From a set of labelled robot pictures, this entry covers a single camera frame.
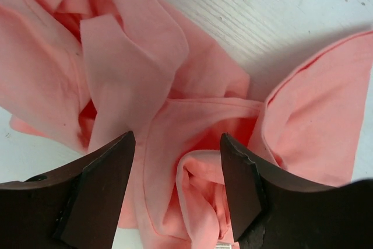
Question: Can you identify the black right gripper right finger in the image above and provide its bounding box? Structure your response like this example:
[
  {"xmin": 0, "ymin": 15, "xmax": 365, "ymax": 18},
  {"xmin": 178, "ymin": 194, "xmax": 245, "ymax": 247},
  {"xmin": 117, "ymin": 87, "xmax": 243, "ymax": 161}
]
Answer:
[{"xmin": 220, "ymin": 134, "xmax": 372, "ymax": 248}]

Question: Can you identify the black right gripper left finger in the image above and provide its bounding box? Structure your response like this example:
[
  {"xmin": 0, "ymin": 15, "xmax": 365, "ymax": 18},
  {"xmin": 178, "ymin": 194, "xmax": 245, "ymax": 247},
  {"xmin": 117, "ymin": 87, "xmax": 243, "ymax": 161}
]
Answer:
[{"xmin": 1, "ymin": 132, "xmax": 135, "ymax": 248}]

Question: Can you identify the salmon pink t shirt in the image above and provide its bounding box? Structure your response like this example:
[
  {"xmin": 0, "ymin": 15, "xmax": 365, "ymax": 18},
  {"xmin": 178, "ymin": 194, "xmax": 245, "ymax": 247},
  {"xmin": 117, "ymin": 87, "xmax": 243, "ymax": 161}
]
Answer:
[{"xmin": 1, "ymin": 0, "xmax": 372, "ymax": 248}]

